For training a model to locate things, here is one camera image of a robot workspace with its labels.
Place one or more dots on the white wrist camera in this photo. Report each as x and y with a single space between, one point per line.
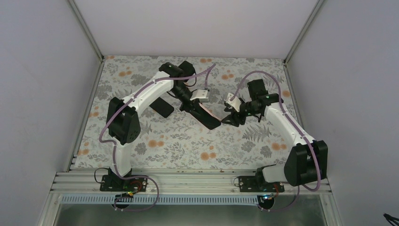
200 94
233 101

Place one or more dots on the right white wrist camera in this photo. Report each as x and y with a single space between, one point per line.
233 101

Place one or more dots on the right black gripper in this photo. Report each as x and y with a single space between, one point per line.
234 122

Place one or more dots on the slotted grey cable duct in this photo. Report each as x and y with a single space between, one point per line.
167 199

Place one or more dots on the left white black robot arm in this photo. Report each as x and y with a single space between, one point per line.
122 122

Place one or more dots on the aluminium frame rail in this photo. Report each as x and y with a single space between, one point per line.
169 181

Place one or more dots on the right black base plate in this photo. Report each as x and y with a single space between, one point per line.
251 184

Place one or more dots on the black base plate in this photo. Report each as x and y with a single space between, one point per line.
109 184
251 184

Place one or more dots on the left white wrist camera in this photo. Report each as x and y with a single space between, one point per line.
200 94

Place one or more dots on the floral patterned table mat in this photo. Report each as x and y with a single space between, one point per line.
180 141

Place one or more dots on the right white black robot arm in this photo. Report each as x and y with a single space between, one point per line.
307 160

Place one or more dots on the black phone case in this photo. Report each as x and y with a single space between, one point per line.
162 107

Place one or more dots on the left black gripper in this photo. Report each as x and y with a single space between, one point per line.
189 107

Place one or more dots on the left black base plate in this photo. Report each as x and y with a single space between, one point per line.
109 184

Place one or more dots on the black smartphone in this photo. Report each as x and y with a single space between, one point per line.
205 117

